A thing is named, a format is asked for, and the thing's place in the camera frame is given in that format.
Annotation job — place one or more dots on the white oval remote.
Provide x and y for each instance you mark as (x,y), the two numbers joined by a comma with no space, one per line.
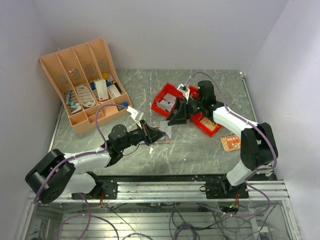
(85,96)

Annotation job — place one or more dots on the red bin with black cards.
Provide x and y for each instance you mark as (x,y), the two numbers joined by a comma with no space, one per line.
(192,93)

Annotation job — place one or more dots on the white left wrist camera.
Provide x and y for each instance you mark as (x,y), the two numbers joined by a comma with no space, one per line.
(135,114)

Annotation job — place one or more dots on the white small box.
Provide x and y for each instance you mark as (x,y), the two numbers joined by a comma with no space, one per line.
(114,92)

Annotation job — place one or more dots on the blue capped bottle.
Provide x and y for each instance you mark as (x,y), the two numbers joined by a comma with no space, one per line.
(125,104)

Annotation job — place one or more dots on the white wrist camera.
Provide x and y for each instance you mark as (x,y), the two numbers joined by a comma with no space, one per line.
(184,90)
(135,114)

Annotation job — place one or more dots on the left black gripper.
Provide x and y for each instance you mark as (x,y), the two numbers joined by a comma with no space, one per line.
(149,134)

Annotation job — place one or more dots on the aluminium rail frame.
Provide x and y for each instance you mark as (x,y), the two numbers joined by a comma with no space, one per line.
(165,211)

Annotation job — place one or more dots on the white cards stack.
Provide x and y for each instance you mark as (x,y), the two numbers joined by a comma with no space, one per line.
(167,103)

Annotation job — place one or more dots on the yellow small item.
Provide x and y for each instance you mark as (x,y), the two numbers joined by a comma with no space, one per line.
(105,76)

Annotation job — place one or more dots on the orange spiral notebook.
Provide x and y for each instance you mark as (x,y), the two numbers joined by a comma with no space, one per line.
(230,142)

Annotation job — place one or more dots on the red bin with gold cards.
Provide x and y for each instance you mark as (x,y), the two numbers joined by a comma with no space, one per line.
(196,118)

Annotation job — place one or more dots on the pens bundle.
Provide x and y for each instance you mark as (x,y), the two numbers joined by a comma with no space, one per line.
(72,102)

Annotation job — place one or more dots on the red bin with white cards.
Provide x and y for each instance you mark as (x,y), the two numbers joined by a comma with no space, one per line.
(168,88)

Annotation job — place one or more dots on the orange desk organizer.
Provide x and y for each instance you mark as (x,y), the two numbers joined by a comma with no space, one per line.
(85,78)

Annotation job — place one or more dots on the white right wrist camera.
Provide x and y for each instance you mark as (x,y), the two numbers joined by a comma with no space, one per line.
(184,90)

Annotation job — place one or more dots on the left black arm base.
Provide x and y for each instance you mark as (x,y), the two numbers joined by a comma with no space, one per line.
(105,190)

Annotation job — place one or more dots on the white red box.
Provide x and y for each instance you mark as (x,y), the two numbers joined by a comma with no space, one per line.
(101,89)

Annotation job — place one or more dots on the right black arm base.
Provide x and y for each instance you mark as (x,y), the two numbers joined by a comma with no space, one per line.
(223,190)

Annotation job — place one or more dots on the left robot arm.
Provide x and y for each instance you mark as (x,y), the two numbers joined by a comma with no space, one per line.
(60,173)

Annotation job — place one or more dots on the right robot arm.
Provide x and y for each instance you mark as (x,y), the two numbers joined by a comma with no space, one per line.
(258,147)

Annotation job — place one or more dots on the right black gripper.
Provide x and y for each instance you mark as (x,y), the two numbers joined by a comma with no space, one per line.
(180,116)

